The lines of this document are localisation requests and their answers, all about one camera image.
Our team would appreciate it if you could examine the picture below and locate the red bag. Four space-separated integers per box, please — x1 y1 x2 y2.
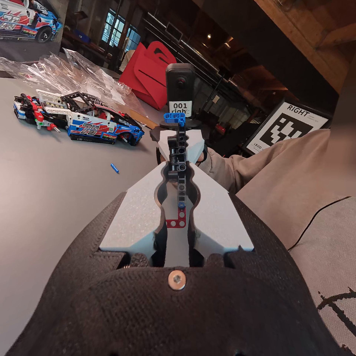
119 41 178 111

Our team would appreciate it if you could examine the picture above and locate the framed black white marker sign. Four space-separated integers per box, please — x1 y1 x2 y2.
241 99 333 157

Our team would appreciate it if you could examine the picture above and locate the person's beige coat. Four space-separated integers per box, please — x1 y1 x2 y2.
288 195 356 354

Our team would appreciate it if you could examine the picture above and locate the clear plastic bag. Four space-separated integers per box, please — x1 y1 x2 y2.
0 47 148 129

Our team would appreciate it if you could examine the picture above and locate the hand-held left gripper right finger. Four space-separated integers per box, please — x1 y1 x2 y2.
189 162 255 266

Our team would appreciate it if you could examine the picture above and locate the person's right hand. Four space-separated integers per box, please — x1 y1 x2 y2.
155 146 169 166

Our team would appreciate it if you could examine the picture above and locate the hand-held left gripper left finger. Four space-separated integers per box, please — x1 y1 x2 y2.
99 162 169 267

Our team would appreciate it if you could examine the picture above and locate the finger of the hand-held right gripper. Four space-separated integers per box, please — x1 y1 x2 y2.
185 130 205 164
156 129 179 165

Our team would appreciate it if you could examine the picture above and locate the grey desk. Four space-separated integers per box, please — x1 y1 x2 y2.
0 76 170 337

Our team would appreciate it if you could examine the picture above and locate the black toy car box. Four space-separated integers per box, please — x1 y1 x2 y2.
0 0 70 63

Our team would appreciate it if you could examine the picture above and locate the background window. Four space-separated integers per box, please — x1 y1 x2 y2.
101 8 141 52

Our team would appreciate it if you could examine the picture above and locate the black red blue beam assembly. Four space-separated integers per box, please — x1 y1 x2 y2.
164 113 187 229

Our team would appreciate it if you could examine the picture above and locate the partly built toy race car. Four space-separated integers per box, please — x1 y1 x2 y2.
13 90 145 147

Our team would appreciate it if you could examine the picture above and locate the person's right forearm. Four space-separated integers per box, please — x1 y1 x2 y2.
199 128 351 251

